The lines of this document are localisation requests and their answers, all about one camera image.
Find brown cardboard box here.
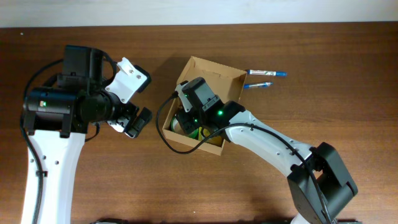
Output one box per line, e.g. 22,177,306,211
162,56,247,147

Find yellow sticky note pad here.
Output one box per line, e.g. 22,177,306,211
198,127,223,147

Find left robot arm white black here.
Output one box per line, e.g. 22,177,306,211
20,45,152,223

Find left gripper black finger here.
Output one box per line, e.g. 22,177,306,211
134,65,152,93
124,107,152,138

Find blue ballpoint pen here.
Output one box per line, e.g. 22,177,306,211
243,82,273,89

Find green tape roll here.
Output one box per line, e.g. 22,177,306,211
170,116,199,139

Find blue white marker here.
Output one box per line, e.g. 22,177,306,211
247,70,287,77

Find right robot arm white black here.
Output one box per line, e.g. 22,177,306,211
175,77,358,223

